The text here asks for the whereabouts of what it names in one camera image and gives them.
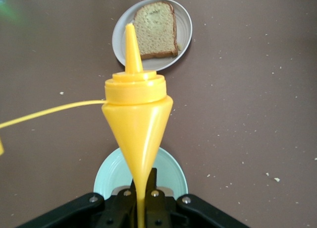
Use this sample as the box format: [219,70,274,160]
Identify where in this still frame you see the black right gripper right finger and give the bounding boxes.
[145,168,251,228]

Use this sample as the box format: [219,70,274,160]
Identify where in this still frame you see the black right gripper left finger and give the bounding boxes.
[17,179,138,228]

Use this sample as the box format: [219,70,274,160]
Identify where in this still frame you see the yellow mustard squeeze bottle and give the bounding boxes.
[0,23,174,228]

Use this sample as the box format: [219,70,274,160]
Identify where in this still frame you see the brown bread slice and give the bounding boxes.
[133,1,179,60]

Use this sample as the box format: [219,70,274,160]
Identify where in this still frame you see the beige plate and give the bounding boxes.
[111,0,193,71]

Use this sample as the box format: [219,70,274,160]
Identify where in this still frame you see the mint green plate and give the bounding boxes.
[93,147,189,201]

